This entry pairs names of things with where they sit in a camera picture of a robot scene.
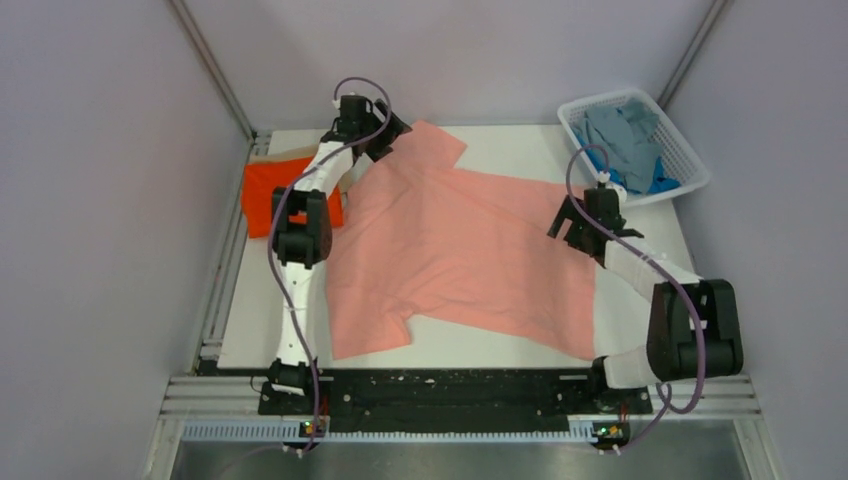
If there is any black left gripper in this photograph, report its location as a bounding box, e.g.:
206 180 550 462
360 100 412 162

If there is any pink t shirt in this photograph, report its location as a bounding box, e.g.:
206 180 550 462
326 121 596 360

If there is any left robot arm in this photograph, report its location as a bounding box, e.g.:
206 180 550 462
267 94 411 414

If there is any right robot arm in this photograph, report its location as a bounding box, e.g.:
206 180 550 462
548 185 744 412

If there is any beige folded t shirt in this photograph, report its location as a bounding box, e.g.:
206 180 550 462
247 148 316 164

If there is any blue t shirt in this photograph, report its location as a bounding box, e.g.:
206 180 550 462
575 131 680 195

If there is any white plastic basket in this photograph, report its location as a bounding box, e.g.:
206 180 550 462
557 88 711 207

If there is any grey t shirt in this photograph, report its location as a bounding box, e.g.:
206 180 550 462
572 98 663 194

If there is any orange folded t shirt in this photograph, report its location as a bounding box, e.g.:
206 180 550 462
240 157 313 238

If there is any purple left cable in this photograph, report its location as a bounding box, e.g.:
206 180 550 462
266 76 393 458

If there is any purple cable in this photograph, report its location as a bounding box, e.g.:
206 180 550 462
564 144 708 455
266 76 393 458

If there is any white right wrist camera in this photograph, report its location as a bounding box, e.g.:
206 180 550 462
596 171 628 204

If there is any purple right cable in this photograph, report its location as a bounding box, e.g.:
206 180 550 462
564 144 708 455

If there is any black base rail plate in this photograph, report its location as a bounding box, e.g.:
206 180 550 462
258 369 653 434

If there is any left aluminium frame post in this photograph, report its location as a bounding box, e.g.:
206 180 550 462
165 0 256 141

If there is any aluminium frame post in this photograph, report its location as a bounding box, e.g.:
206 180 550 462
165 0 256 141
656 0 734 109

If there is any right aluminium frame post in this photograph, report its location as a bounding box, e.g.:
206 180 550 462
656 0 734 109

